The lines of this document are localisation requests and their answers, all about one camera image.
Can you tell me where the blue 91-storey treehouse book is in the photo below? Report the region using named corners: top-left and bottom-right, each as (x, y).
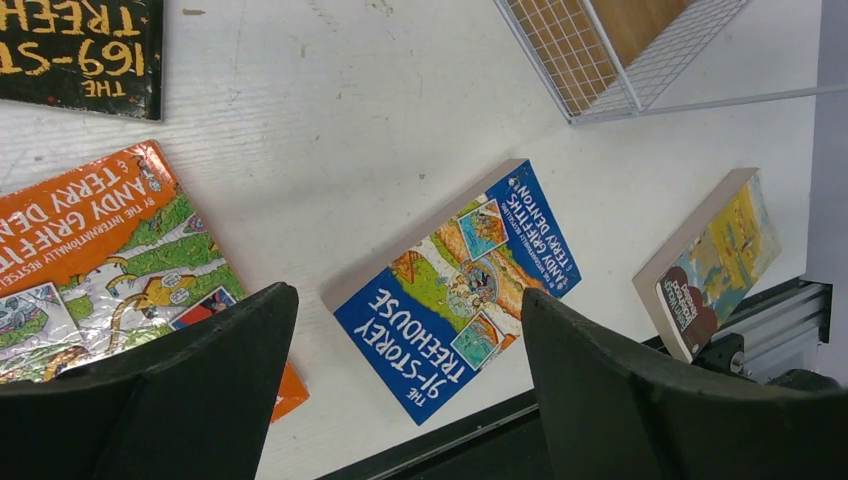
top-left (322, 159), bottom-right (581, 424)

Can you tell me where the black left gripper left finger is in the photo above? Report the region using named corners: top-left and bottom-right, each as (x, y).
top-left (1, 282), bottom-right (299, 479)

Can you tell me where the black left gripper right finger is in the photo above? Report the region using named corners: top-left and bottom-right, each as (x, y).
top-left (521, 289), bottom-right (847, 479)

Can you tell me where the yellow Brideshead Revisited book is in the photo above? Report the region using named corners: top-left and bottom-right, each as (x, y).
top-left (632, 168), bottom-right (781, 363)

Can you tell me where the black 169-storey treehouse book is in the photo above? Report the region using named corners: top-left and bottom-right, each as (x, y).
top-left (1, 0), bottom-right (165, 121)

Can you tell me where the white wire wooden shelf rack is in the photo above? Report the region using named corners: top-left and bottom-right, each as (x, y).
top-left (496, 1), bottom-right (847, 124)

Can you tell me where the orange 78-storey treehouse book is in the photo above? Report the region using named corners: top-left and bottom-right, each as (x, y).
top-left (0, 139), bottom-right (311, 424)

